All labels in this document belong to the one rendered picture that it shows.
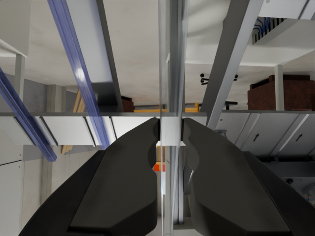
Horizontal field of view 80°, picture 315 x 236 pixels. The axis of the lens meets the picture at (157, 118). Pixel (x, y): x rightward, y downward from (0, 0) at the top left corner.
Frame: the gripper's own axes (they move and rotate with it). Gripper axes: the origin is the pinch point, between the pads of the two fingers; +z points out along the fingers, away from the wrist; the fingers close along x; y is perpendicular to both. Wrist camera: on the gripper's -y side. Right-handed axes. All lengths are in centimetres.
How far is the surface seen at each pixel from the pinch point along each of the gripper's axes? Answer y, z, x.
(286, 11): -6.8, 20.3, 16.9
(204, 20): -6, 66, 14
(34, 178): 278, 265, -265
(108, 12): -12, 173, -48
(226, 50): -1.4, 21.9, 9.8
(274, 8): -7.2, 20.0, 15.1
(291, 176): 29.1, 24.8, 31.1
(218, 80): 3.9, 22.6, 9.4
